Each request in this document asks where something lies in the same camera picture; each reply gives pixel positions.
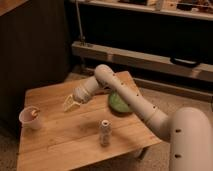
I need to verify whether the wooden table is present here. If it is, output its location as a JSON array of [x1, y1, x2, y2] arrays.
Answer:
[[17, 81, 159, 171]]

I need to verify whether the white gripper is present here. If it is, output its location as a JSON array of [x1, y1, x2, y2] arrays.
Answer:
[[63, 86, 91, 112]]

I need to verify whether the green bowl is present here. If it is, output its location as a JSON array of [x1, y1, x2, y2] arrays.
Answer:
[[108, 92, 132, 113]]

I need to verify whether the wooden shelf unit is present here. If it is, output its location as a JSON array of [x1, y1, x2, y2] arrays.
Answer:
[[67, 2, 213, 96]]

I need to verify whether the small clear plastic bottle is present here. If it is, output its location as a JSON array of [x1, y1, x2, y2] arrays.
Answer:
[[99, 120, 111, 146]]

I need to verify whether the metal pole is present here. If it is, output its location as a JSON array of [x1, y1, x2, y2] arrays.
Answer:
[[75, 0, 85, 45]]

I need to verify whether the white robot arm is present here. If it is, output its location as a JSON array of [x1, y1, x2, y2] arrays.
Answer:
[[63, 64, 213, 171]]

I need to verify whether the black handle on shelf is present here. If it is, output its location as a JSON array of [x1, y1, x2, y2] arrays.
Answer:
[[170, 57, 201, 68]]

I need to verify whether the white paper cup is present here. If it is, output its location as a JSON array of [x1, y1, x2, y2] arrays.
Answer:
[[19, 106, 42, 130]]

